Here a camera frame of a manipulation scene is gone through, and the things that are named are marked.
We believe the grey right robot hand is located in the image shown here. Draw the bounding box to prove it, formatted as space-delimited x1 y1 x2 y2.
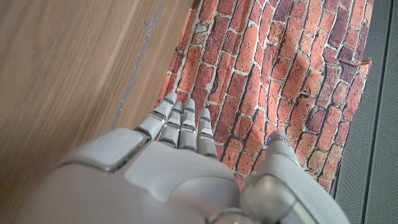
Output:
9 91 351 224

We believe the grey tape outline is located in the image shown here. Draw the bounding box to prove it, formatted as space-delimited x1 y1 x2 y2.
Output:
111 0 165 129

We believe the printed red brick backdrop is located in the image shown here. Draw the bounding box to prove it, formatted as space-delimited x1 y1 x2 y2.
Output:
155 0 374 194

